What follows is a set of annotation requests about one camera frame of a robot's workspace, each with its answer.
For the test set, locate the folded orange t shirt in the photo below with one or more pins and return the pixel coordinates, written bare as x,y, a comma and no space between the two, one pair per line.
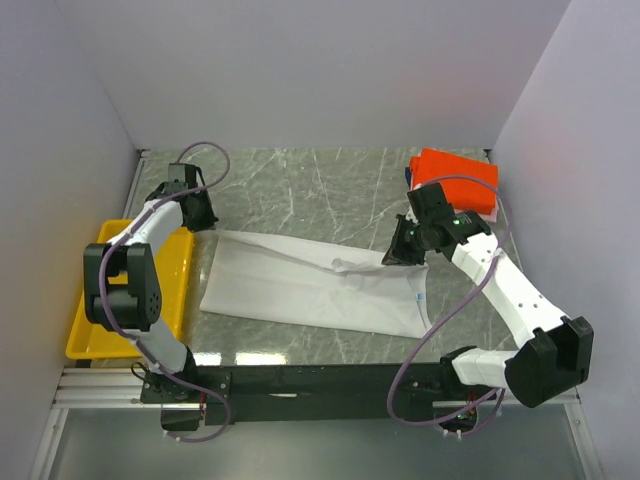
455,174

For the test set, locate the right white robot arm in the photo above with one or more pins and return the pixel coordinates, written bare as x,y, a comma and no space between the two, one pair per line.
553,351

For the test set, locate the aluminium frame rail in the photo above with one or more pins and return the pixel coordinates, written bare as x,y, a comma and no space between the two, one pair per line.
116,388

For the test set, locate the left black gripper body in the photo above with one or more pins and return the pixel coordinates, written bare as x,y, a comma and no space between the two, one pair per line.
204,217

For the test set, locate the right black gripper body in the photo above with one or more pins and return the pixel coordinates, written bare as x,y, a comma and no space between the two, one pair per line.
409,244

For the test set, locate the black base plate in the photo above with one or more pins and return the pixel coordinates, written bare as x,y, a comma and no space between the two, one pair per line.
334,392

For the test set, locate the folded pink t shirt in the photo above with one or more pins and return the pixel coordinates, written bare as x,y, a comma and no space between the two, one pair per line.
492,217

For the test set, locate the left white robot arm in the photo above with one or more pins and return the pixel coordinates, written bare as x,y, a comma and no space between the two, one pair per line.
122,292

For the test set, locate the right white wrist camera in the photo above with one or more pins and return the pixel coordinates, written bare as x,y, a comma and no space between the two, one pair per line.
410,216

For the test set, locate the white t shirt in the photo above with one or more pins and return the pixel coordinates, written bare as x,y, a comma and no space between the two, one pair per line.
303,282

